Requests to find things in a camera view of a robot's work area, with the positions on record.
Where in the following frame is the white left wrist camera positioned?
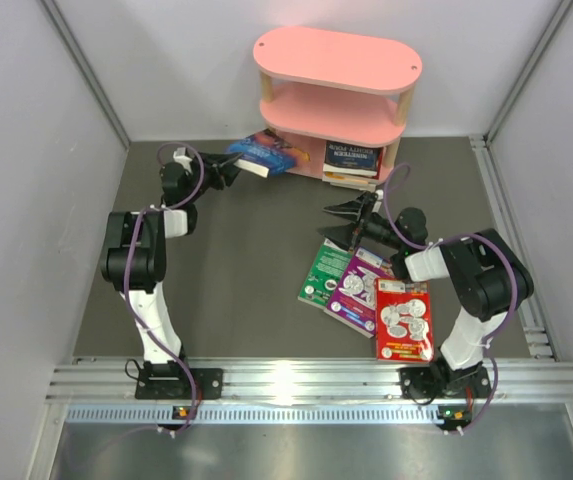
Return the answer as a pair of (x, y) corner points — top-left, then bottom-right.
(172, 147), (192, 171)

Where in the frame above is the dark red cream book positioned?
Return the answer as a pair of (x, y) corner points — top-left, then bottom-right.
(322, 176), (377, 192)

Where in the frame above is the pink three-tier shelf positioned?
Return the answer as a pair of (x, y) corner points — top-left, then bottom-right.
(253, 26), (423, 178)

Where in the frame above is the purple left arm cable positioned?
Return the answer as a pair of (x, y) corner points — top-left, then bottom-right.
(123, 142), (206, 440)

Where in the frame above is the purple cartoon paperback book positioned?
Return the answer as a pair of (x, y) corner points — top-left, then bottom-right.
(324, 247), (394, 338)

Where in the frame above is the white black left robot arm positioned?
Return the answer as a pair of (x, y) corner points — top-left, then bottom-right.
(100, 147), (241, 393)

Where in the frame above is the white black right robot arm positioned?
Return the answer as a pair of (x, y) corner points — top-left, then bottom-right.
(319, 191), (534, 396)

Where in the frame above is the green paperback book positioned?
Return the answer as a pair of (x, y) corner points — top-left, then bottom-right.
(297, 239), (352, 309)

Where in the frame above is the red cartoon paperback book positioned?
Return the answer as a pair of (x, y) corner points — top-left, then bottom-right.
(375, 278), (435, 364)

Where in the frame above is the blue bottom book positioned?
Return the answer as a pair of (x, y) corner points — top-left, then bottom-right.
(225, 129), (310, 178)

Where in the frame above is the dark blue Nineteen Eighty-Four book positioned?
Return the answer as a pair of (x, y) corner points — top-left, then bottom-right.
(323, 141), (383, 178)

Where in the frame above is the black Treehouse paperback book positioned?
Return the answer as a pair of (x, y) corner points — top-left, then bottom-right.
(322, 171), (379, 184)

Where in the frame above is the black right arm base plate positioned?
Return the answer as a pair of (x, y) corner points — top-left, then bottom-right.
(399, 363), (491, 403)

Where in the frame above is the aluminium mounting rail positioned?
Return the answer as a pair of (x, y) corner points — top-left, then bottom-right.
(46, 358), (573, 406)

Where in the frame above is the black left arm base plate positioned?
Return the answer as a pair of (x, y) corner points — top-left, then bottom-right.
(134, 368), (224, 400)

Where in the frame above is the perforated metal cable tray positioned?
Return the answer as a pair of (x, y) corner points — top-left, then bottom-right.
(65, 403), (472, 426)

